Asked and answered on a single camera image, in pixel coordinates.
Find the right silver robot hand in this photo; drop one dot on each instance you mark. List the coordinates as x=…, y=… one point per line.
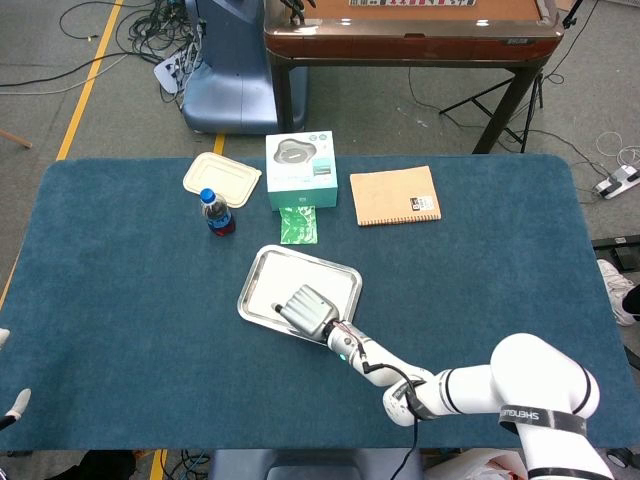
x=310, y=312

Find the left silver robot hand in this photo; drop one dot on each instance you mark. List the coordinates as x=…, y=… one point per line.
x=20, y=402

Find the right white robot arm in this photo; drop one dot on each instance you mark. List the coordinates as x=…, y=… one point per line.
x=530, y=380

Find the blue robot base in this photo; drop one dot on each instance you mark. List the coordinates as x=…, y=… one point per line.
x=230, y=75

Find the silver metal tray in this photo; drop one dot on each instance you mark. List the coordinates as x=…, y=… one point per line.
x=250, y=305

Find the black-fingered robot hand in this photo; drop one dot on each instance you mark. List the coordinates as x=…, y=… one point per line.
x=295, y=7

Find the green patterned packet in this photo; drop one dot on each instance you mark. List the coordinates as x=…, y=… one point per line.
x=299, y=226

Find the cola bottle with blue cap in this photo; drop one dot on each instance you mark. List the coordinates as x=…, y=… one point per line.
x=218, y=217

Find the brown spiral notebook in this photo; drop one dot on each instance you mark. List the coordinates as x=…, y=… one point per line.
x=392, y=195

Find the teal and white product box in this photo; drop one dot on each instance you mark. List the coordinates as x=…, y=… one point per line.
x=300, y=165

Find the blue felt table cover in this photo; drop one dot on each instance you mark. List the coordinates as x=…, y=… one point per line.
x=150, y=325

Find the grey-blue robot torso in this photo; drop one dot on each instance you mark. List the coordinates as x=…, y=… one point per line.
x=315, y=465

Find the beige lidded lunch box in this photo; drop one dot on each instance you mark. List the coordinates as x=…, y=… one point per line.
x=220, y=175

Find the white plastic bag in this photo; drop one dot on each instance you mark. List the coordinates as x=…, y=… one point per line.
x=475, y=467

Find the wooden stick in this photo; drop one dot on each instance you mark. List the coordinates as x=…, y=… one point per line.
x=15, y=138

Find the white power strip with plugs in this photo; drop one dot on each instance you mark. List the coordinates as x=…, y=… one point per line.
x=167, y=72
x=617, y=182

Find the black tripod stand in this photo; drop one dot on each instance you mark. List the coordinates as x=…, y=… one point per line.
x=522, y=125

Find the brown mahjong table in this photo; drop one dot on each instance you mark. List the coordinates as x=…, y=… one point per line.
x=415, y=42

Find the white sneaker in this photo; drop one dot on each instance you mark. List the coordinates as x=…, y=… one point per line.
x=614, y=290

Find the black shoe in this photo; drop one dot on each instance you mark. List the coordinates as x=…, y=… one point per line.
x=632, y=302

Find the face-up mahjong tile row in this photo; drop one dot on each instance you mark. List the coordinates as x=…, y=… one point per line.
x=410, y=2

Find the black stand pole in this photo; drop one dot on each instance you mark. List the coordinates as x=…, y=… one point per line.
x=572, y=12

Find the black metal frame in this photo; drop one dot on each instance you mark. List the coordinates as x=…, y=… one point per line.
x=620, y=250

